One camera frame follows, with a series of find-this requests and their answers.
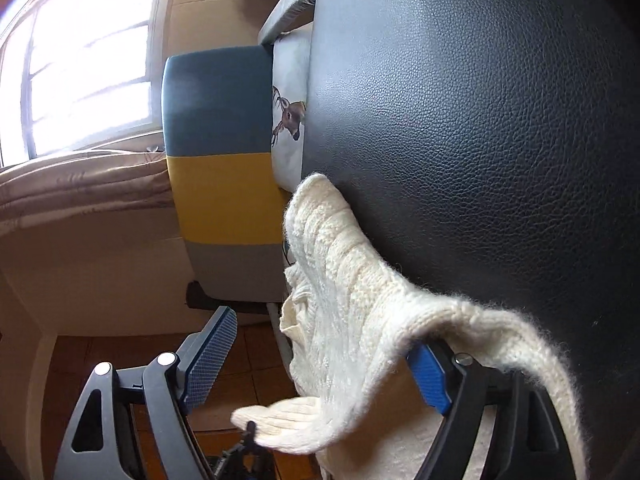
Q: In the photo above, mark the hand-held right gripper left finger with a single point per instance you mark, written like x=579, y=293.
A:
x=210, y=360

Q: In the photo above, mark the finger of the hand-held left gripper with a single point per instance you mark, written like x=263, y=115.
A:
x=247, y=460

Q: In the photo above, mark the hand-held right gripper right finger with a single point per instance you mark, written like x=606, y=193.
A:
x=431, y=380

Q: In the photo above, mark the cream knitted sweater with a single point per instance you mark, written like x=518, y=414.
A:
x=350, y=300

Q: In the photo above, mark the beige patterned curtain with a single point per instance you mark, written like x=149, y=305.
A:
x=75, y=185

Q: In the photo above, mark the grey yellow blue sofa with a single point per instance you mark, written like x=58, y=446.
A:
x=215, y=110

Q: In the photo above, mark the deer print pillow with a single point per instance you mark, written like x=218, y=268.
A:
x=291, y=60

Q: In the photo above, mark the barred window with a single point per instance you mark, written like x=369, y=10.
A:
x=90, y=60

